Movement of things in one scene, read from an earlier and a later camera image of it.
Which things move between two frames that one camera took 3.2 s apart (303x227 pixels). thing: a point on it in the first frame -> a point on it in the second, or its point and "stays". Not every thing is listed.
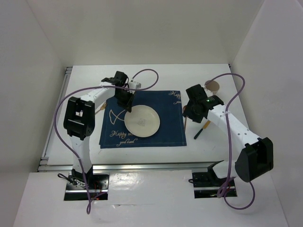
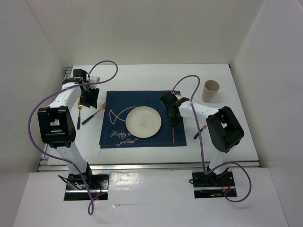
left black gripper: [128, 104] -> [93, 101]
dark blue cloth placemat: [171, 132] stays
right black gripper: [198, 118] -> [172, 122]
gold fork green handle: [101, 108] stays
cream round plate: [143, 121] stays
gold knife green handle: [205, 126] stays
